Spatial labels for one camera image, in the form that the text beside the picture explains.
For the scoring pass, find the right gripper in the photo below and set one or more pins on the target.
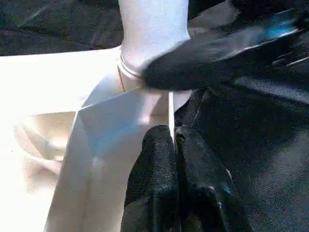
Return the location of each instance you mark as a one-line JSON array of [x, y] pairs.
[[287, 31]]

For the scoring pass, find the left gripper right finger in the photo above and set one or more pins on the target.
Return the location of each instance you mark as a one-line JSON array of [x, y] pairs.
[[207, 193]]

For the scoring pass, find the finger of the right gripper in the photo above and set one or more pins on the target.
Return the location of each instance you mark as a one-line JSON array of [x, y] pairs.
[[193, 65]]

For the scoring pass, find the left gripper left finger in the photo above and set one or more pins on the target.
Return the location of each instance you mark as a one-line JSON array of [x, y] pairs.
[[154, 174]]

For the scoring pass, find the white plastic table leg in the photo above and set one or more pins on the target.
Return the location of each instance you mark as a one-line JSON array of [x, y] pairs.
[[154, 29]]

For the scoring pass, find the white plastic table top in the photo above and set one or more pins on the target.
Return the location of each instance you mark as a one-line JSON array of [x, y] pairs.
[[36, 72]]

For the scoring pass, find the black mat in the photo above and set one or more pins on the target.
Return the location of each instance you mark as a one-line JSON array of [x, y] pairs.
[[253, 145]]

